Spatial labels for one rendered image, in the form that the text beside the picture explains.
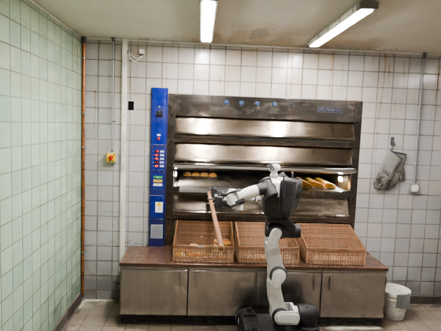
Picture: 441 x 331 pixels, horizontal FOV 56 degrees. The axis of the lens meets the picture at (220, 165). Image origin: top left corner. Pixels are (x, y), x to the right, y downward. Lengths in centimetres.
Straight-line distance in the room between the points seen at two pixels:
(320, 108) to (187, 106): 133
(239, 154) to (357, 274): 157
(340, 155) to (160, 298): 223
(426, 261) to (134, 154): 322
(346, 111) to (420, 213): 132
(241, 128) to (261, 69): 60
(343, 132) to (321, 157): 33
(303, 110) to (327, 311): 192
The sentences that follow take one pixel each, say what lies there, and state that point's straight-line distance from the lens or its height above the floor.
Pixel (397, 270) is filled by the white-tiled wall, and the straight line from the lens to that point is 487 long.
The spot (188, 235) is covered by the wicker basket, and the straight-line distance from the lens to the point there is 422.
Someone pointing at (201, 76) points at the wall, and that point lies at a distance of 417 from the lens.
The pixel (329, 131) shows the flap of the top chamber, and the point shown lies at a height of 179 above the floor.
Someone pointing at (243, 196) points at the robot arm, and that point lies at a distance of 308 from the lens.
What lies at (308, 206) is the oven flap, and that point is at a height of 102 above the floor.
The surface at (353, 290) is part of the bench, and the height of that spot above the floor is 36.
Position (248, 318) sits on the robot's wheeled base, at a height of 19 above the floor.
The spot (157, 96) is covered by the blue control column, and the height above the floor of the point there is 206.
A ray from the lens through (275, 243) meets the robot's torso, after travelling 339.
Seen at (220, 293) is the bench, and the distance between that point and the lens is 391.
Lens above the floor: 182
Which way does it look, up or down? 6 degrees down
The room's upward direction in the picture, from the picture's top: 2 degrees clockwise
